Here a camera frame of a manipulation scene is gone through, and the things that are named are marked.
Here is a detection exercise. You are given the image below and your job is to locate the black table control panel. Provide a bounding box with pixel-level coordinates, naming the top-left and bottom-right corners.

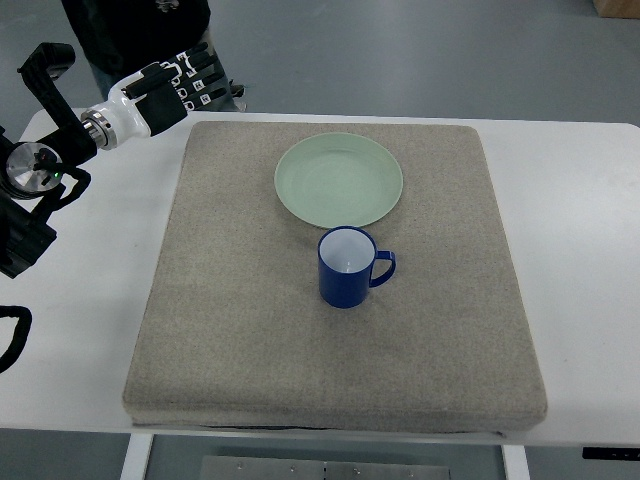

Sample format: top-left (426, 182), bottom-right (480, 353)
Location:
top-left (582, 447), bottom-right (640, 461)

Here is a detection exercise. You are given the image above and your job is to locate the white table frame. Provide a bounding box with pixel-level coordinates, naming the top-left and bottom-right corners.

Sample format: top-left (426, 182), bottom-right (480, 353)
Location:
top-left (119, 434), bottom-right (531, 480)

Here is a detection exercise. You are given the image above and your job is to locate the grey metal base plate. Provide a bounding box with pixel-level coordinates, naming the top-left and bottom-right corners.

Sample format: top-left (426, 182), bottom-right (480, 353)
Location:
top-left (199, 456), bottom-right (451, 480)

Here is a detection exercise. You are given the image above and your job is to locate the light green plate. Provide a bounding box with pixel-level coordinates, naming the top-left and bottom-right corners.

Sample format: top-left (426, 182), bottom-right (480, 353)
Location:
top-left (274, 132), bottom-right (404, 229)

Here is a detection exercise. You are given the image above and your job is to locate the cardboard box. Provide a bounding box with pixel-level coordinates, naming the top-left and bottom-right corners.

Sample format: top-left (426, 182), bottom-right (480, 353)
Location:
top-left (593, 0), bottom-right (640, 19)

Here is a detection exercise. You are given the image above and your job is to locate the beige fabric cushion mat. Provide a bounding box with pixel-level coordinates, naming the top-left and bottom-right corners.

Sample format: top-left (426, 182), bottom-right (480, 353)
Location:
top-left (123, 121), bottom-right (547, 433)

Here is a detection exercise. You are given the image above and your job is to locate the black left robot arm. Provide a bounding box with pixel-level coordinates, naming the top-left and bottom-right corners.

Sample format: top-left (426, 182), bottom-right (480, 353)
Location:
top-left (1, 43), bottom-right (102, 278)

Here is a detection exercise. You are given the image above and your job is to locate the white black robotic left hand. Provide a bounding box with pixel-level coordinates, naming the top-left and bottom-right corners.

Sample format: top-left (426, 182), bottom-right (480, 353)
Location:
top-left (81, 42), bottom-right (235, 150)

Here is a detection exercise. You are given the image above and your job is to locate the person in dark clothes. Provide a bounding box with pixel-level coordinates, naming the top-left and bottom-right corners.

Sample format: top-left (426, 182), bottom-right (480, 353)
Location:
top-left (62, 0), bottom-right (211, 97)

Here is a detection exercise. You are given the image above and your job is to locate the blue mug white inside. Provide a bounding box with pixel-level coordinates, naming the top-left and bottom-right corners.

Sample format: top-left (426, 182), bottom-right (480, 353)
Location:
top-left (317, 226), bottom-right (396, 309)

